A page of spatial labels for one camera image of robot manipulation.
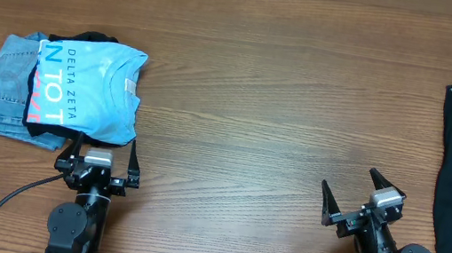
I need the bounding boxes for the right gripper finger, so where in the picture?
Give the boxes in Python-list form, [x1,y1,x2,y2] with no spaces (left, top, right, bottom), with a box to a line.
[321,179,341,226]
[369,168,406,199]

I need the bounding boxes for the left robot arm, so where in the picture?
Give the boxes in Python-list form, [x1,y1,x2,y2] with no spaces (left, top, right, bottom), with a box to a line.
[44,133,140,253]

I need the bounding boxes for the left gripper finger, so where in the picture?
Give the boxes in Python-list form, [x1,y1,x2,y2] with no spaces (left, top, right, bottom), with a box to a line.
[127,139,140,178]
[57,131,84,162]

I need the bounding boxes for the folded blue denim jeans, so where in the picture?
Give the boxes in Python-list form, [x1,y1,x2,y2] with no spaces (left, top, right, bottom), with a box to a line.
[0,32,65,151]

